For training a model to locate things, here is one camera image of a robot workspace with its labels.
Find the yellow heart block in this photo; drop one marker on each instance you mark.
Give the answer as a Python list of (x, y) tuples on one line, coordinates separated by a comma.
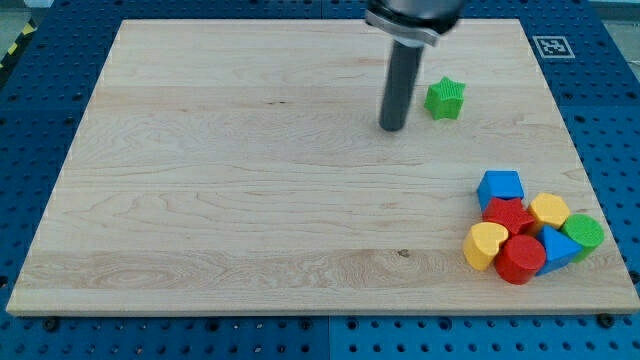
[(482, 244)]

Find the light wooden board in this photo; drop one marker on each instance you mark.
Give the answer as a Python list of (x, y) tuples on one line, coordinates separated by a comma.
[(237, 168)]

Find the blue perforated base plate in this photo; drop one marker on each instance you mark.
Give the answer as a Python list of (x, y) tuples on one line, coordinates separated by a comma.
[(47, 92)]

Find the blue cube block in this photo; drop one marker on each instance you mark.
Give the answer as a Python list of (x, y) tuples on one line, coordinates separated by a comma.
[(503, 184)]

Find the blue triangle block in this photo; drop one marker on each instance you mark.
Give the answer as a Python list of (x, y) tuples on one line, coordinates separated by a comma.
[(560, 249)]

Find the yellow hexagon block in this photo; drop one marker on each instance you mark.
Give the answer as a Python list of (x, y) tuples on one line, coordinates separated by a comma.
[(547, 209)]

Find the green star block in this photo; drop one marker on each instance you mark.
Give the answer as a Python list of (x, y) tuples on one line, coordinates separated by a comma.
[(445, 99)]

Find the green cylinder block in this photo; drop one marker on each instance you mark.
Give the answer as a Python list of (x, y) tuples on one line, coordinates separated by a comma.
[(585, 231)]

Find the white fiducial marker tag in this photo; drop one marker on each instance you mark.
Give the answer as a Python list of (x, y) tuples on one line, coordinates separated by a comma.
[(553, 47)]

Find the red star block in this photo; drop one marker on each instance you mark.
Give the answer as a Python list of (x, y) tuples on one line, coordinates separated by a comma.
[(509, 213)]

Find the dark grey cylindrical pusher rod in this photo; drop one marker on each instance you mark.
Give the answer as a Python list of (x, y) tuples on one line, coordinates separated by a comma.
[(401, 75)]

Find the red cylinder block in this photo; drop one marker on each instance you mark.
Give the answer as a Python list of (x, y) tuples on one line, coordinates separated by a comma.
[(520, 259)]

